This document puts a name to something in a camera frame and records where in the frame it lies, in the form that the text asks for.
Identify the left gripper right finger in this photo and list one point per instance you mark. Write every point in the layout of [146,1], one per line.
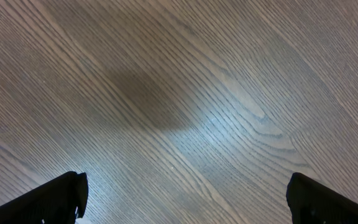
[313,203]

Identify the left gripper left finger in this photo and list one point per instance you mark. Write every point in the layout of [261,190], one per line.
[61,200]

